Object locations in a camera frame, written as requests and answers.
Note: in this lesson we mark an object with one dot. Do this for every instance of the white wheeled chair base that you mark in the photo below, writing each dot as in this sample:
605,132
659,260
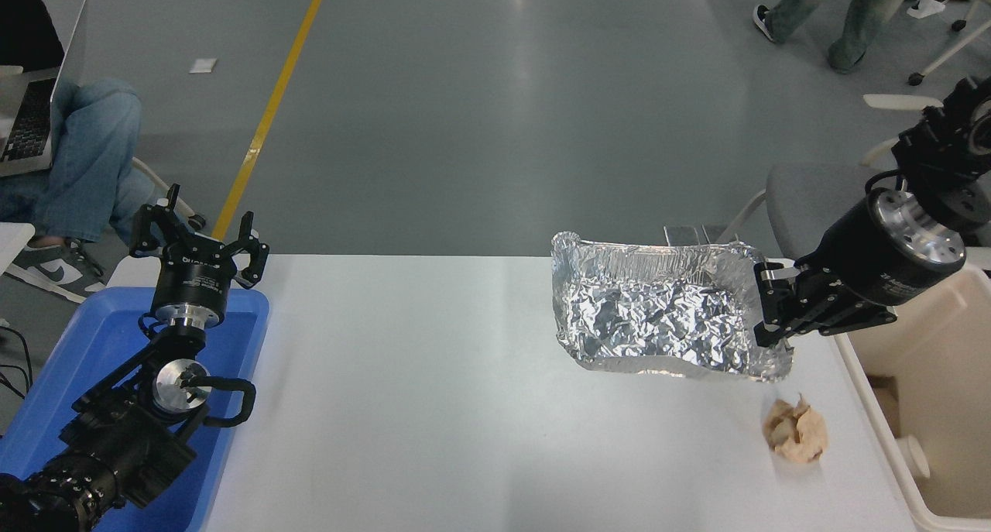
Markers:
956,48

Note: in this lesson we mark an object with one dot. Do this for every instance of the walking person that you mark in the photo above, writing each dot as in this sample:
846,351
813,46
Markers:
867,21

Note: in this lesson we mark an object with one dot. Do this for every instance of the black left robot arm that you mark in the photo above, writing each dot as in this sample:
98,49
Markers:
116,447

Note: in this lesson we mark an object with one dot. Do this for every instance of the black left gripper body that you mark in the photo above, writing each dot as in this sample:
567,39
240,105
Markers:
193,280

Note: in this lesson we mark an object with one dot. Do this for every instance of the white chair leg with caster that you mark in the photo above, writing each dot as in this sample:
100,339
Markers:
159,180

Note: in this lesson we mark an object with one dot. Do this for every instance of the silver floor socket plate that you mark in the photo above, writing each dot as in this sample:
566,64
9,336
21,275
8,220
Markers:
681,233
712,232

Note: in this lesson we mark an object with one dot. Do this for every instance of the small white side table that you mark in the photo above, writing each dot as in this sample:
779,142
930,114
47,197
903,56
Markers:
12,245

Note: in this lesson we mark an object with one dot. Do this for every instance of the seated person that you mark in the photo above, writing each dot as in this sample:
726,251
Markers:
85,152

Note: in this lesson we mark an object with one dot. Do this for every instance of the silver foil tray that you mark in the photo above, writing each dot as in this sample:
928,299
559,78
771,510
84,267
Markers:
650,307

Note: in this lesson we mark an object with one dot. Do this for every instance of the crumpled tan paper ball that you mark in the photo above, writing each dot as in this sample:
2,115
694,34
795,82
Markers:
797,435

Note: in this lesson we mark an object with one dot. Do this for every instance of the silver laptop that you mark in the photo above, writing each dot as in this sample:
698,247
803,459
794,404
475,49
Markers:
31,121

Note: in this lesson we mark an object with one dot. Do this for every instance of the large pale plastic bin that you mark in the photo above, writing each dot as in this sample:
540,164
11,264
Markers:
952,377

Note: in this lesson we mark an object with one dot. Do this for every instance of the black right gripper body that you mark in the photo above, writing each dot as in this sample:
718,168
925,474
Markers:
867,265

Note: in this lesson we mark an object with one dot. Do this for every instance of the blue plastic tray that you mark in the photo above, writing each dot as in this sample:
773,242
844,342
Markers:
101,338

